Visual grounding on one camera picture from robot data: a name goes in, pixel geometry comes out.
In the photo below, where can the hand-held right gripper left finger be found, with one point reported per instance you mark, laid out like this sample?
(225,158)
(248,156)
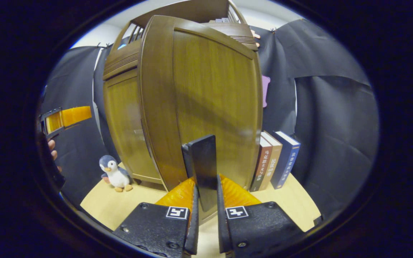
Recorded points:
(194,222)

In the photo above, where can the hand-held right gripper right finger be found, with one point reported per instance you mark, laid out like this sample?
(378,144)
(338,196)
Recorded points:
(221,222)

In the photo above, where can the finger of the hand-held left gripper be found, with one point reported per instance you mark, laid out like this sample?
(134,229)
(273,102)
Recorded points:
(75,115)

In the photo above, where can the wooden shoe cabinet door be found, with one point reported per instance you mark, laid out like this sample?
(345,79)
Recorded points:
(213,89)
(124,125)

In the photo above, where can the brown wooden double-door shoe cabinet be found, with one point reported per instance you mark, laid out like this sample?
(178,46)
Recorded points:
(120,61)

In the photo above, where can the penguin plush toy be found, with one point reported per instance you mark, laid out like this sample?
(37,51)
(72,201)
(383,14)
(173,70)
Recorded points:
(115,173)

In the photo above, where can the tan book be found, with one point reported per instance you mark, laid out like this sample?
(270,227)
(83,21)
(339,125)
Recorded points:
(274,157)

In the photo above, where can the blue book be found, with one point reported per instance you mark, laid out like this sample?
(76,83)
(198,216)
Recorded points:
(287,157)

